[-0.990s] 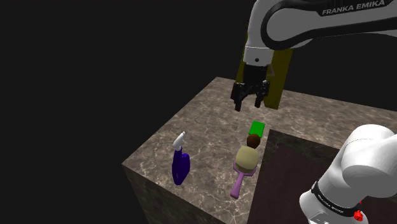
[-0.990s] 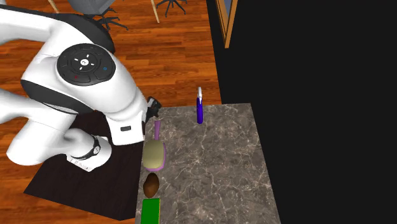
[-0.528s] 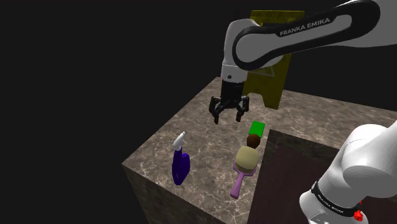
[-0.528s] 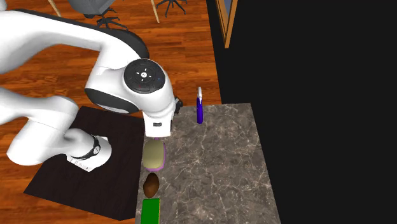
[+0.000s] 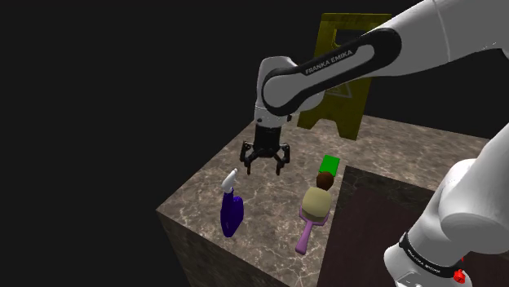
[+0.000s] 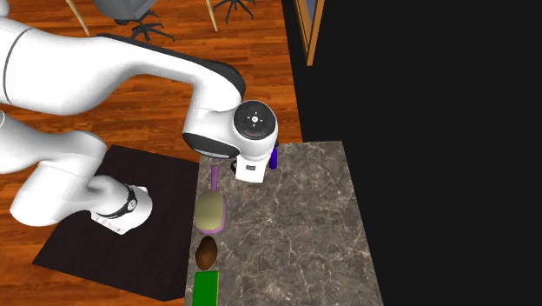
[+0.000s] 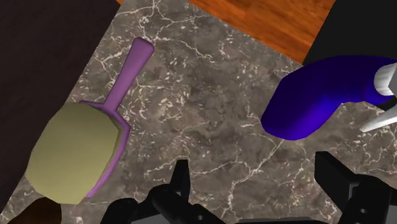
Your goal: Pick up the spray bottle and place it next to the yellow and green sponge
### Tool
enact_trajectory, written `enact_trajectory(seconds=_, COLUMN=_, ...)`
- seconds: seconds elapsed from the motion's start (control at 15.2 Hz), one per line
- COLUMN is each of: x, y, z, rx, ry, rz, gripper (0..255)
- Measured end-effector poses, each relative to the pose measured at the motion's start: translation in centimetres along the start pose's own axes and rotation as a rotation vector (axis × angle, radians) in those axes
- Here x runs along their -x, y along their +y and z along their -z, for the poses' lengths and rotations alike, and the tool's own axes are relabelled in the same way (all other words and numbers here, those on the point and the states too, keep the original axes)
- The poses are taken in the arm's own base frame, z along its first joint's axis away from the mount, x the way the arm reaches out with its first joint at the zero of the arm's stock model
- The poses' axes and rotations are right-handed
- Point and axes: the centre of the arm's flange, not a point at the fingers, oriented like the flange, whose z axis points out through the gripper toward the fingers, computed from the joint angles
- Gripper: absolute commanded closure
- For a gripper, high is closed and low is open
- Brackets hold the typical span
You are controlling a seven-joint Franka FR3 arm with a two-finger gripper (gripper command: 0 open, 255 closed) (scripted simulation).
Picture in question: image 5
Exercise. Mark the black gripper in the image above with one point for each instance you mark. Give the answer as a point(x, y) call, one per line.
point(266, 139)

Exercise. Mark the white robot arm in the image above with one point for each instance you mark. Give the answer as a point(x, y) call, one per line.
point(421, 35)

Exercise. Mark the brown round object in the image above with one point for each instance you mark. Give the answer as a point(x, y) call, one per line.
point(325, 181)

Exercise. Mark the green flat box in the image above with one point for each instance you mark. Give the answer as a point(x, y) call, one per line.
point(329, 164)

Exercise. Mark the blue spray bottle white nozzle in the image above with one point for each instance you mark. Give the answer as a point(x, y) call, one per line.
point(231, 214)

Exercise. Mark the purple hairbrush beige bristles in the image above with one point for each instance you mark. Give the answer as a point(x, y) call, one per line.
point(316, 204)

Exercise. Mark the yellow floor sign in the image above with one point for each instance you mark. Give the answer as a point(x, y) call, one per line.
point(346, 107)

